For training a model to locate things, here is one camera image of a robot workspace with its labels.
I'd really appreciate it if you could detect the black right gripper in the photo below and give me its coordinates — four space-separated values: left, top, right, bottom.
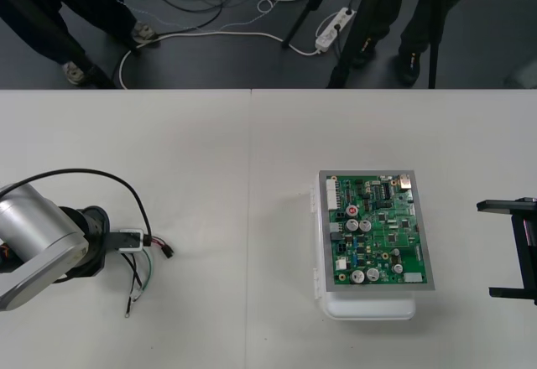
477 195 537 305

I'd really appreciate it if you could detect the red black green cable bundle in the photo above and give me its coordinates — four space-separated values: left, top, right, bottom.
121 237 174 318

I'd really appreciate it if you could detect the milky plastic box with lid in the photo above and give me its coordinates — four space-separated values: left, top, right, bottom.
308 175 417 322

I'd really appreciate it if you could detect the person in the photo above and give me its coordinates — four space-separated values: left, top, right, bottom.
0 0 161 87
350 0 467 86

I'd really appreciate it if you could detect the white power strip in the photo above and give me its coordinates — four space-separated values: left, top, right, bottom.
315 7 357 55

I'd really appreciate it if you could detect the green circuit board grey frame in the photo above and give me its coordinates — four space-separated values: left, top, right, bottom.
318 169 436 294

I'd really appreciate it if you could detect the thick white power cable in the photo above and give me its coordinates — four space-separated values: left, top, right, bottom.
118 29 320 90

